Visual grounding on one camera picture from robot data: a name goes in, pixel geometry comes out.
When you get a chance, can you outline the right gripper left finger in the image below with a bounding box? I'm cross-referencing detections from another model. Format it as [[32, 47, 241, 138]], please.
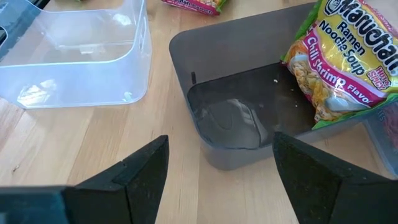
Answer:
[[63, 134, 170, 224]]

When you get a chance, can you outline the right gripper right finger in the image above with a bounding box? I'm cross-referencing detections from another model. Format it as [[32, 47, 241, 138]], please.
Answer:
[[272, 131, 398, 224]]

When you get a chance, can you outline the large clear plastic bin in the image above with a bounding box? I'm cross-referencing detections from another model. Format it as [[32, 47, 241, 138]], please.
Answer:
[[0, 0, 153, 110]]

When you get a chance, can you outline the green-edged Maruchan ramen packet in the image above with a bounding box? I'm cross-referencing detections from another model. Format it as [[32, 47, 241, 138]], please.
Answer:
[[280, 0, 398, 131], [160, 0, 228, 17]]

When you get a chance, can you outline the dark grey plastic bin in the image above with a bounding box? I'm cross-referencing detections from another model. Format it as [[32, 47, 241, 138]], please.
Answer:
[[169, 1, 374, 171]]

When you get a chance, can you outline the small clear plastic bin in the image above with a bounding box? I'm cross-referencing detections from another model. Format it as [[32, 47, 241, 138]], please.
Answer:
[[363, 99, 398, 177]]

